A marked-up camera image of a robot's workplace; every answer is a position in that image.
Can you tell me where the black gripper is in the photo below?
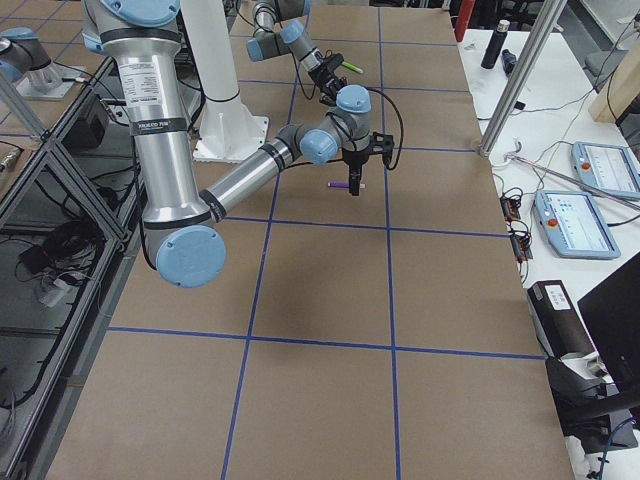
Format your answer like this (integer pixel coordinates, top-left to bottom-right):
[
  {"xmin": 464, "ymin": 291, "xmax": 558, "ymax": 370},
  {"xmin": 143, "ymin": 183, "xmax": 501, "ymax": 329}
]
[
  {"xmin": 342, "ymin": 147, "xmax": 370, "ymax": 196},
  {"xmin": 308, "ymin": 52, "xmax": 348, "ymax": 105}
]

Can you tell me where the green highlighter pen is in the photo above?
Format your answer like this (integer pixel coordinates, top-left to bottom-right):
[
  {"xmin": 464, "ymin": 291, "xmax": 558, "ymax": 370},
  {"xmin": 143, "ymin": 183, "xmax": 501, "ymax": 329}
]
[{"xmin": 341, "ymin": 61, "xmax": 364, "ymax": 75}]

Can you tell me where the purple highlighter pen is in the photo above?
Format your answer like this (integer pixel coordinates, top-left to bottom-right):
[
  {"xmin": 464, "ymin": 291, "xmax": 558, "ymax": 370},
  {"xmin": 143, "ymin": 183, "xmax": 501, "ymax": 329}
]
[{"xmin": 327, "ymin": 181, "xmax": 366, "ymax": 190}]

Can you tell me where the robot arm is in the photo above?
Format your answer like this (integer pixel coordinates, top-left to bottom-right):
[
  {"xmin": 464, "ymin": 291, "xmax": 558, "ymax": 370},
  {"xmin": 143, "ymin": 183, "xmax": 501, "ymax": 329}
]
[
  {"xmin": 246, "ymin": 1, "xmax": 347, "ymax": 106},
  {"xmin": 83, "ymin": 1, "xmax": 374, "ymax": 288}
]

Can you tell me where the red bottle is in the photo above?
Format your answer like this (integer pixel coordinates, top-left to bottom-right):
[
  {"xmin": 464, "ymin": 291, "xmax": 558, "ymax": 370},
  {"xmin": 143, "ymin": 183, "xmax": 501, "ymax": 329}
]
[{"xmin": 454, "ymin": 0, "xmax": 475, "ymax": 42}]

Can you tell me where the black water bottle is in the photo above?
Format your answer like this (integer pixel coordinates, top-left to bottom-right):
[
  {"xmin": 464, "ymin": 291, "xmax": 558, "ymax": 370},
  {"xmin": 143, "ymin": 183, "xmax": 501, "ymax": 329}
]
[{"xmin": 481, "ymin": 19, "xmax": 510, "ymax": 70}]

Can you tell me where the near teach pendant tablet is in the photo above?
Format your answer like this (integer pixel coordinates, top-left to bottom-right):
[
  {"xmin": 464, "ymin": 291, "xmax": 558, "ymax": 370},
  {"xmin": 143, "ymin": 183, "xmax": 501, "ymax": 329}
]
[{"xmin": 534, "ymin": 190, "xmax": 621, "ymax": 260}]

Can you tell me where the teach pendant tablet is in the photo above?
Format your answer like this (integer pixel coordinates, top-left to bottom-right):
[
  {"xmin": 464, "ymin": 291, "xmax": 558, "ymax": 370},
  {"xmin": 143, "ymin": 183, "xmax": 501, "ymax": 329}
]
[
  {"xmin": 534, "ymin": 190, "xmax": 621, "ymax": 260},
  {"xmin": 571, "ymin": 142, "xmax": 639, "ymax": 200}
]

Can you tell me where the far teach pendant tablet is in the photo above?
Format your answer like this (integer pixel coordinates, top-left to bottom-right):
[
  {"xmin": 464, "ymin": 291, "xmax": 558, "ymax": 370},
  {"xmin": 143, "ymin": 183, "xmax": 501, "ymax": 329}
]
[{"xmin": 571, "ymin": 142, "xmax": 639, "ymax": 200}]

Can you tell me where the black computer monitor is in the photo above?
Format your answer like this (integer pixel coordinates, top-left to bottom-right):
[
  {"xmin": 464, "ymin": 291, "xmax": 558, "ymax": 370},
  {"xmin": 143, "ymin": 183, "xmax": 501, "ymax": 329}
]
[{"xmin": 578, "ymin": 254, "xmax": 639, "ymax": 390}]

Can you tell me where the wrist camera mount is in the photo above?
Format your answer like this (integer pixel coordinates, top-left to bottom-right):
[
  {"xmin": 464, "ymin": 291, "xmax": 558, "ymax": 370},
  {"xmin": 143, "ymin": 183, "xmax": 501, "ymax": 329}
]
[{"xmin": 371, "ymin": 132, "xmax": 395, "ymax": 170}]

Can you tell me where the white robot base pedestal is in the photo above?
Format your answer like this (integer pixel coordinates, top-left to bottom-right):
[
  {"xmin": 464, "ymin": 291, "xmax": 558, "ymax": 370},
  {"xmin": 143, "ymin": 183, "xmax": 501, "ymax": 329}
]
[{"xmin": 180, "ymin": 0, "xmax": 269, "ymax": 162}]

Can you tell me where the aluminium frame post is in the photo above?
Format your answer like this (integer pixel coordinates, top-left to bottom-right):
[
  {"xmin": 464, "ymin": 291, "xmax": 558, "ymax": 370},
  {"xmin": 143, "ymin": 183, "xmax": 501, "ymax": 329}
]
[{"xmin": 477, "ymin": 0, "xmax": 567, "ymax": 158}]

